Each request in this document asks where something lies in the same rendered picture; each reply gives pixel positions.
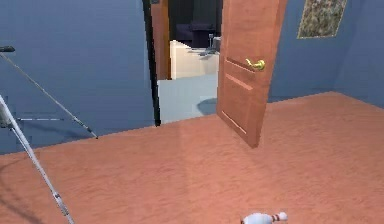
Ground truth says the brown wooden room door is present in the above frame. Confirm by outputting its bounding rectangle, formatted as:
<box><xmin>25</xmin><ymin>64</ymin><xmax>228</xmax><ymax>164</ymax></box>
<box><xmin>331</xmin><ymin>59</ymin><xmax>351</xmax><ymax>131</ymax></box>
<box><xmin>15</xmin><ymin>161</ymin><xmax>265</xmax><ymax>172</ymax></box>
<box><xmin>150</xmin><ymin>0</ymin><xmax>172</xmax><ymax>81</ymax></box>
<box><xmin>215</xmin><ymin>0</ymin><xmax>289</xmax><ymax>149</ymax></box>

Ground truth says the dark blue sofa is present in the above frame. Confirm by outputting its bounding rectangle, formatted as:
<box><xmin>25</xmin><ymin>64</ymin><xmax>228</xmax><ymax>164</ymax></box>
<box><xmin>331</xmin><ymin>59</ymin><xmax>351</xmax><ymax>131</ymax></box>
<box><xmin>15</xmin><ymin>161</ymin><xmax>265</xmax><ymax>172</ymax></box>
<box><xmin>175</xmin><ymin>22</ymin><xmax>217</xmax><ymax>49</ymax></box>

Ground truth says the white bowling pin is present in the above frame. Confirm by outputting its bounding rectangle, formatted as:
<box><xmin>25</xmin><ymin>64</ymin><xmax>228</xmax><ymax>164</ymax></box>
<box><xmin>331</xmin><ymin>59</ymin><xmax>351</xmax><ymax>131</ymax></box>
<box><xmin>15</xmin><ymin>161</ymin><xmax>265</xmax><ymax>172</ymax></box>
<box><xmin>240</xmin><ymin>211</ymin><xmax>289</xmax><ymax>224</ymax></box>

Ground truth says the grey tripod stand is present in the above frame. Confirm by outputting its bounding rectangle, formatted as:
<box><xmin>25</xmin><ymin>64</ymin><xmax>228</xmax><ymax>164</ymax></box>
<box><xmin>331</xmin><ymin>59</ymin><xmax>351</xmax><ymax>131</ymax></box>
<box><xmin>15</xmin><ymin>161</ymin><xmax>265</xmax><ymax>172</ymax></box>
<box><xmin>0</xmin><ymin>45</ymin><xmax>99</xmax><ymax>224</ymax></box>

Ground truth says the gold lever door handle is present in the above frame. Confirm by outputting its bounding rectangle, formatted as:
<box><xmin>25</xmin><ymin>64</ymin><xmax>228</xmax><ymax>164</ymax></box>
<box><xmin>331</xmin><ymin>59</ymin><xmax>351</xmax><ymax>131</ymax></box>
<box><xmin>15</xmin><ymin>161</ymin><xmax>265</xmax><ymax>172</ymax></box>
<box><xmin>245</xmin><ymin>58</ymin><xmax>267</xmax><ymax>72</ymax></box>

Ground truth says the framed speckled wall picture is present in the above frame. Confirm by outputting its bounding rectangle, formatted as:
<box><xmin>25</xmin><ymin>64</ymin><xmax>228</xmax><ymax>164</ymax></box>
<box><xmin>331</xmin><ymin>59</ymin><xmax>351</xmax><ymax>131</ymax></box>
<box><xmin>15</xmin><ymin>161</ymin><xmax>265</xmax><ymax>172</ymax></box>
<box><xmin>296</xmin><ymin>0</ymin><xmax>348</xmax><ymax>40</ymax></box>

